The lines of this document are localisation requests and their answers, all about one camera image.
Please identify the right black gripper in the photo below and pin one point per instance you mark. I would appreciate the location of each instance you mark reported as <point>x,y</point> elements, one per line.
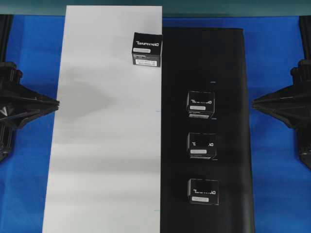
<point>292,103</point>

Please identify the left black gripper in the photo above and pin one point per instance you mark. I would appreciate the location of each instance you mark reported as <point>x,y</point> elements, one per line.
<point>18,104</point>

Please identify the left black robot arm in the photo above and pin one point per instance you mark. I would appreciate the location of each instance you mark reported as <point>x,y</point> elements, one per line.
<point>6,132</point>

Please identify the upper black box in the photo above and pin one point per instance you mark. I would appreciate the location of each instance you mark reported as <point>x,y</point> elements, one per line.
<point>200,104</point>

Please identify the middle black box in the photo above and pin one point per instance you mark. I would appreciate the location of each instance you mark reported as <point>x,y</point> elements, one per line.
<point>202,146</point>

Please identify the black base sheet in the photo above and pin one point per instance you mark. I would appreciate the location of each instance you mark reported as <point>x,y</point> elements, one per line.
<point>209,60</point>

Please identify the white base sheet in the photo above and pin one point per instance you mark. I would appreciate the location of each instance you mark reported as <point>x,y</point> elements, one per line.
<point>104,172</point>

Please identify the lower black box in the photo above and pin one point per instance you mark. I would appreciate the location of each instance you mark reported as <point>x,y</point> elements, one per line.
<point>203,191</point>

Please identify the black box on white base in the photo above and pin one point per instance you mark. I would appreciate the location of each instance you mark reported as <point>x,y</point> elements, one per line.
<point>146,49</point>

